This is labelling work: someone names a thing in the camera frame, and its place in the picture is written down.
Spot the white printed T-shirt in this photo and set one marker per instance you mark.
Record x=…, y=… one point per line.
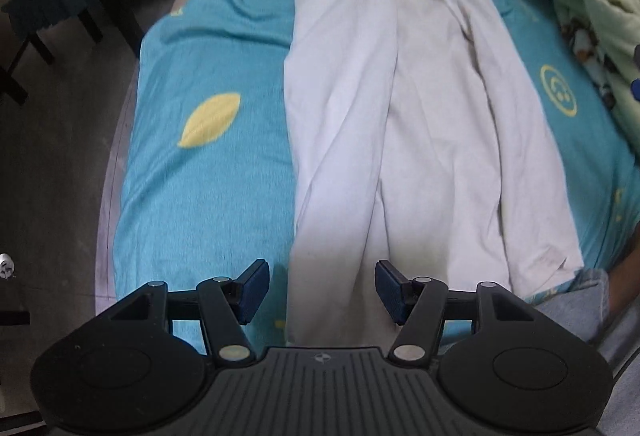
x=400, y=116

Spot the teal patterned bedsheet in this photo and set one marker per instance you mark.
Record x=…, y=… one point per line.
x=210, y=191

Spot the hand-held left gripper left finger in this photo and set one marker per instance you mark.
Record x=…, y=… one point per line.
x=252, y=291

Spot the small white floor object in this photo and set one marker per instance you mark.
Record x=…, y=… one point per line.
x=6, y=266

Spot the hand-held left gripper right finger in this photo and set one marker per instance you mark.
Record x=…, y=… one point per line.
x=392, y=291

